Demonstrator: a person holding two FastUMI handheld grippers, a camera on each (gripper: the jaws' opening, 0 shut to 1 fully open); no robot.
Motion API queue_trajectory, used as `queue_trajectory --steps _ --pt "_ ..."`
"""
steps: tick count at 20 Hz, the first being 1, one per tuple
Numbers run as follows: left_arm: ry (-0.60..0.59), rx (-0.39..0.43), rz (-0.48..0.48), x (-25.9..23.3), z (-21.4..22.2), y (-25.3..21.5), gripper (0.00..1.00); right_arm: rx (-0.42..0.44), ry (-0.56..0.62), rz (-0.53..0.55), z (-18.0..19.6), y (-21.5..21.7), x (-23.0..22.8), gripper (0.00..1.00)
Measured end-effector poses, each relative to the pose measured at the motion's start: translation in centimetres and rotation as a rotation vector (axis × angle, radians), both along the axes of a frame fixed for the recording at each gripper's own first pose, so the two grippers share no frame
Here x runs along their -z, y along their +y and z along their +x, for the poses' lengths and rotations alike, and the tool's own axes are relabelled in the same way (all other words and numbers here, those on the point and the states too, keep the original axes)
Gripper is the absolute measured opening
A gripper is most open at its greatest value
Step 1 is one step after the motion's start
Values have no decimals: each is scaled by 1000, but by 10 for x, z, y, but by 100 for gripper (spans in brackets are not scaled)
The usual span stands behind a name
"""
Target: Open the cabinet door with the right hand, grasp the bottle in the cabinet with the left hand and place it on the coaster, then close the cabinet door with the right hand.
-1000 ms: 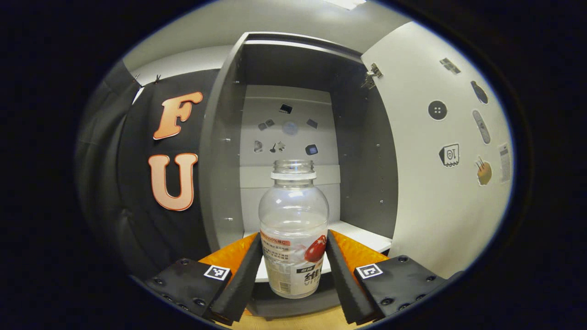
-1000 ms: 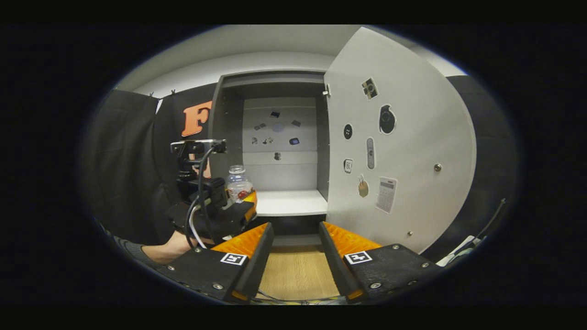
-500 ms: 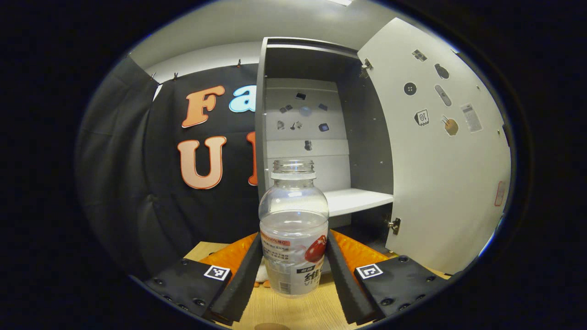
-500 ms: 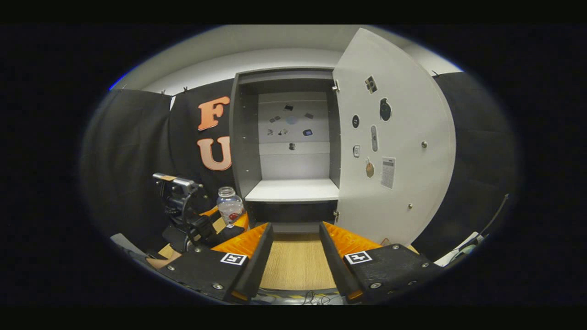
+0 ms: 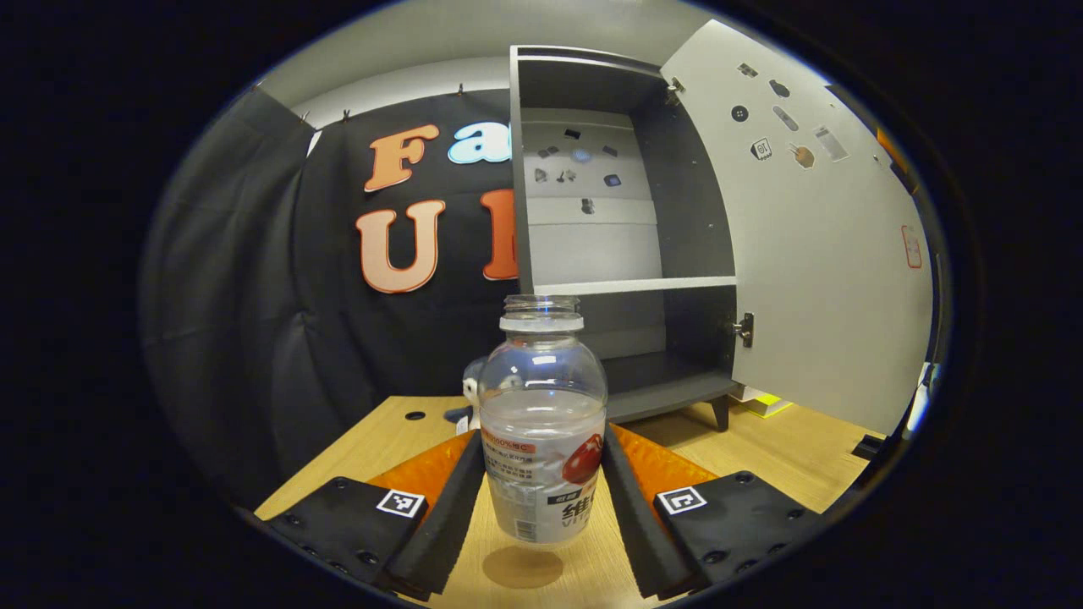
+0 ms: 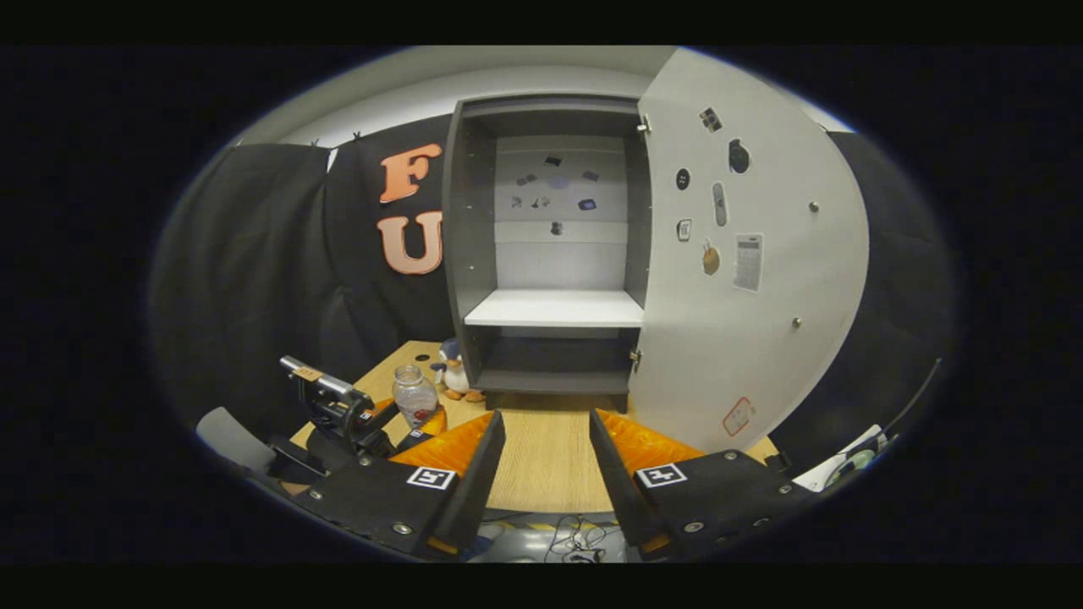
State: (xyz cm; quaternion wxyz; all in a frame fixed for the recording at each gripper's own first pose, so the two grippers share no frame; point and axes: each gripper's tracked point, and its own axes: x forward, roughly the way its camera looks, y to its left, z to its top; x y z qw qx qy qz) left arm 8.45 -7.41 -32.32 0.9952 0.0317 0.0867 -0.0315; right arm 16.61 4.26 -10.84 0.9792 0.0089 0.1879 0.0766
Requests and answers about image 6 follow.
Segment tangled black cables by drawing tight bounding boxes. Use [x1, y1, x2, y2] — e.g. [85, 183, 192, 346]
[541, 512, 612, 563]

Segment clear glass bottle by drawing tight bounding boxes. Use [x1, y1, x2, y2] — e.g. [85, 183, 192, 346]
[392, 365, 439, 428]

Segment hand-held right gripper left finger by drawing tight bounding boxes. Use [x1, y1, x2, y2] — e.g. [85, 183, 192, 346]
[292, 410, 507, 559]

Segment white cabinet shelf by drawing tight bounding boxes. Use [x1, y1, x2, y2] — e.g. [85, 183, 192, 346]
[464, 289, 646, 328]

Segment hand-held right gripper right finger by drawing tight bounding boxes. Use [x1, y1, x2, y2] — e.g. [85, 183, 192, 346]
[590, 409, 817, 559]

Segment black backdrop cloth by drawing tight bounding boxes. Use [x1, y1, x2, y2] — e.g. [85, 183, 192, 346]
[148, 114, 961, 475]

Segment beige cabinet door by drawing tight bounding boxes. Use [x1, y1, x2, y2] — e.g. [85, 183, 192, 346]
[630, 48, 871, 453]

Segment penguin plush toy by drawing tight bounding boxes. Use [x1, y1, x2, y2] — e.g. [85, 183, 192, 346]
[430, 338, 485, 403]

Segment grey cabinet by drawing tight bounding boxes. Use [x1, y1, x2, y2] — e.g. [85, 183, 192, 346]
[442, 93, 652, 415]

